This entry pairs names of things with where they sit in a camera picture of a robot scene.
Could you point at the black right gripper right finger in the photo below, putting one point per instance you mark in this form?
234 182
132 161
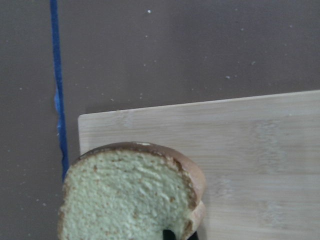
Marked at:
194 236

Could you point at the wooden cutting board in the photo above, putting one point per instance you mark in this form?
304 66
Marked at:
260 156

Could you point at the bread slice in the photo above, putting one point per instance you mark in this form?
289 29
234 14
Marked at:
131 191

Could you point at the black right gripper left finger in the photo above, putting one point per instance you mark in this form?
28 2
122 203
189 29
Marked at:
168 235

